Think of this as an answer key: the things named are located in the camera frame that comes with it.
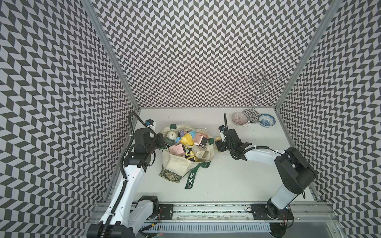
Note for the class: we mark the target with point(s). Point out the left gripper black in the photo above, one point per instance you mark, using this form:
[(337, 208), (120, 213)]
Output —
[(159, 137)]

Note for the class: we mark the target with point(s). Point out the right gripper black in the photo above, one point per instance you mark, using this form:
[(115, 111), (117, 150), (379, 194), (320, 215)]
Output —
[(219, 144)]

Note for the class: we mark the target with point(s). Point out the yellow round pencil sharpener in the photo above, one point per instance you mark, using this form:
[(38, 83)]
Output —
[(187, 140)]

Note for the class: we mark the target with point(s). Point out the cream canvas tote bag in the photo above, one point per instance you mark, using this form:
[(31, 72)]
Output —
[(174, 168)]

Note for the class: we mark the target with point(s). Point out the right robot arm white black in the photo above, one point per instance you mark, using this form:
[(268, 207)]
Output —
[(294, 170)]

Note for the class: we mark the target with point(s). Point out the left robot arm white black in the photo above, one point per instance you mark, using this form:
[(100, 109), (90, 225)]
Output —
[(121, 220)]

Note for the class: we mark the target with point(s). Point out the pink rounded pencil sharpener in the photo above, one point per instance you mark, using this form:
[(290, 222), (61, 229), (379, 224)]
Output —
[(200, 139)]

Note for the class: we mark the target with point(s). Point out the white cartoon pencil sharpener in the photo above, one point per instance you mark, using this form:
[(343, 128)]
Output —
[(200, 152)]

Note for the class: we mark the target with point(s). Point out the mint green pencil sharpener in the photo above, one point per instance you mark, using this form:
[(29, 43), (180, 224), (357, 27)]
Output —
[(170, 138)]

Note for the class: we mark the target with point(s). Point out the blue round pencil sharpener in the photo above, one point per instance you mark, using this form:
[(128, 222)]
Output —
[(192, 133)]

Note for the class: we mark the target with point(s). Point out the pink block pencil sharpener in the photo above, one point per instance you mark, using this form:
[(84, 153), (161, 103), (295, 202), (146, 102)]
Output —
[(178, 149)]

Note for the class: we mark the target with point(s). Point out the pink ribbed bowl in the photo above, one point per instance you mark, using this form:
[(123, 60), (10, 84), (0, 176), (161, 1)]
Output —
[(239, 119)]

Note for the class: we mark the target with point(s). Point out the blue white patterned bowl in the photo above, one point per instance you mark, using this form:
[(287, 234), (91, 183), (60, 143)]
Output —
[(266, 120)]

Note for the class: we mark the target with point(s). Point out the silver jewelry tree stand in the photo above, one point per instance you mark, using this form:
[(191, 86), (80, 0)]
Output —
[(265, 82)]

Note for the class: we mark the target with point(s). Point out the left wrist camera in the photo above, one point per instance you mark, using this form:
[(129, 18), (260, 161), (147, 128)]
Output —
[(150, 123)]

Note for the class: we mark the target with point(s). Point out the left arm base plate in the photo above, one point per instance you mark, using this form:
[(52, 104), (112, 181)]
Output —
[(165, 212)]

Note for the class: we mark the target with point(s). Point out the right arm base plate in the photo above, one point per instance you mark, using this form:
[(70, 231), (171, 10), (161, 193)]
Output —
[(265, 212)]

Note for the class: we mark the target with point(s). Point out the aluminium mounting rail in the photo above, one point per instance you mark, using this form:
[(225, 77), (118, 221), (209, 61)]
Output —
[(237, 212)]

